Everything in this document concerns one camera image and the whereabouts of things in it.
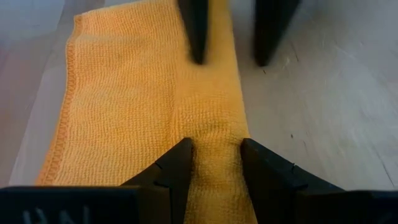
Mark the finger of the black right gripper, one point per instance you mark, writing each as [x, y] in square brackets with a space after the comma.
[196, 31]
[269, 31]

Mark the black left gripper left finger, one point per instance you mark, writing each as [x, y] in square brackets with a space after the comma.
[177, 168]

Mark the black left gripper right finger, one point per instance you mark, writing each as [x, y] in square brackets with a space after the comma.
[267, 177]

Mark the orange microfiber towel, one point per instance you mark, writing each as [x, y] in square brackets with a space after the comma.
[124, 109]

